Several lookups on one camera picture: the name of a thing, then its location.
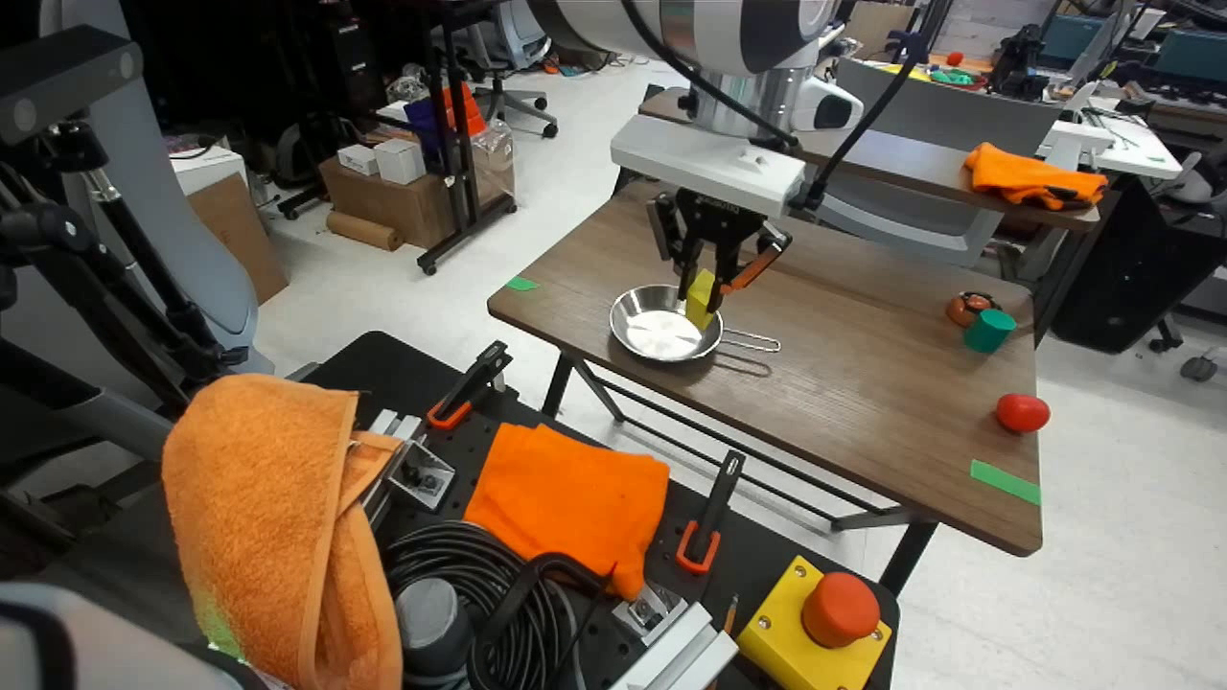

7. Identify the white camera mount bar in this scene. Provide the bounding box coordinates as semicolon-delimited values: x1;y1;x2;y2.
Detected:
608;115;806;219

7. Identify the yellow block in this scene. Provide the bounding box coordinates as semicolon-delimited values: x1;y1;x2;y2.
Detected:
684;267;715;331

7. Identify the green tape marker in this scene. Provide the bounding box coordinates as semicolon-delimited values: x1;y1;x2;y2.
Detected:
964;462;1044;506
506;276;537;296

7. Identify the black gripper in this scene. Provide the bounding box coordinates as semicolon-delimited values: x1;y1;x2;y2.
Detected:
661;192;764;311

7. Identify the orange clamp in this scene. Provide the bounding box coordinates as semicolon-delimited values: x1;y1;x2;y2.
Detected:
425;343;508;435
676;454;742;581

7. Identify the black coiled cable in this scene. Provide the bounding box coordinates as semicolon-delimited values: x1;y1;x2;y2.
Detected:
378;519;605;690

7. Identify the cardboard box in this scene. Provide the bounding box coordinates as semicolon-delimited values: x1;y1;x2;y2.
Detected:
318;129;466;250

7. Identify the orange towel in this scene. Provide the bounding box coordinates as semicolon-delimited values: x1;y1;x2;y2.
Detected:
160;376;403;690

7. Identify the silver metal pan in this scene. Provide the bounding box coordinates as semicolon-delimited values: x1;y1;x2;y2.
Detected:
608;285;782;376

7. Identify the orange cloth on shelf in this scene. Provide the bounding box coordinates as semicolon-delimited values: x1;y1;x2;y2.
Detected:
962;141;1109;213

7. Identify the brown orange round toy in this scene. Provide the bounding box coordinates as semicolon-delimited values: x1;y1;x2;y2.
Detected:
945;293;994;328

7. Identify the teal green block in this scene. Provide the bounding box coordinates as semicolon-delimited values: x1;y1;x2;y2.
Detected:
962;308;1019;357

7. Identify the yellow emergency stop button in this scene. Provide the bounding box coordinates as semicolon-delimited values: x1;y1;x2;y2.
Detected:
736;556;892;690

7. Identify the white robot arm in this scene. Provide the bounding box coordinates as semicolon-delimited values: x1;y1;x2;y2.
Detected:
532;0;866;313

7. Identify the red ball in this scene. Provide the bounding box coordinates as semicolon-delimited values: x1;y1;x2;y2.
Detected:
994;395;1050;435

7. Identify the orange folded cloth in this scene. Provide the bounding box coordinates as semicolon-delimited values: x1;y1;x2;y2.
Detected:
465;423;669;602

